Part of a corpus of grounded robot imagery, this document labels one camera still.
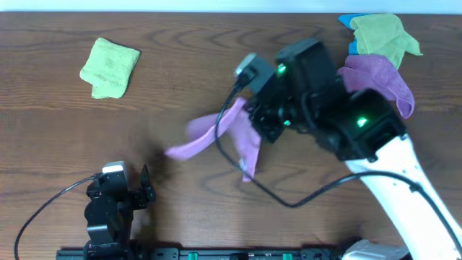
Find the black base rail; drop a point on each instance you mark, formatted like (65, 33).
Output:
(209, 254)

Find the folded green cloth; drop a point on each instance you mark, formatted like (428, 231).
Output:
(108, 69)

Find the crumpled green cloth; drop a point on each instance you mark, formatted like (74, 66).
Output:
(383, 35)

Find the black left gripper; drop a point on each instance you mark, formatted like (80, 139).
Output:
(135, 196)

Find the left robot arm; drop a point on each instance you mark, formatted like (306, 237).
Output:
(110, 213)

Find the purple cloth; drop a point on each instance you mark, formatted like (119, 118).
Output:
(376, 72)
(236, 123)

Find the blue cloth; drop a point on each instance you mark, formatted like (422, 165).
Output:
(345, 19)

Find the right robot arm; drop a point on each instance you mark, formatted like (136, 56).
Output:
(302, 91)

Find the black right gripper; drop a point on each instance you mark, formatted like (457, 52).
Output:
(260, 117)

